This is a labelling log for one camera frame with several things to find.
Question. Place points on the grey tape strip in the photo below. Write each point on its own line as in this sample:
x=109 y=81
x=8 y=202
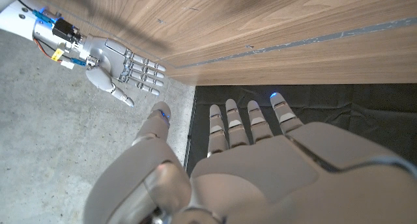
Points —
x=293 y=43

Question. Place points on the black backdrop cloth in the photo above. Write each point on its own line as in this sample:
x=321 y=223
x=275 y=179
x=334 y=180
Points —
x=342 y=106

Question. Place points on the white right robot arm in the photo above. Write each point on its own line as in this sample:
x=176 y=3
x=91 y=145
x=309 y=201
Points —
x=16 y=22

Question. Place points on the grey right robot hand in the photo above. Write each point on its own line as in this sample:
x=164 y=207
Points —
x=104 y=58

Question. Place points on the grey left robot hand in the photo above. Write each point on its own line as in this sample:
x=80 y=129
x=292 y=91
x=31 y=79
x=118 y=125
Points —
x=267 y=185

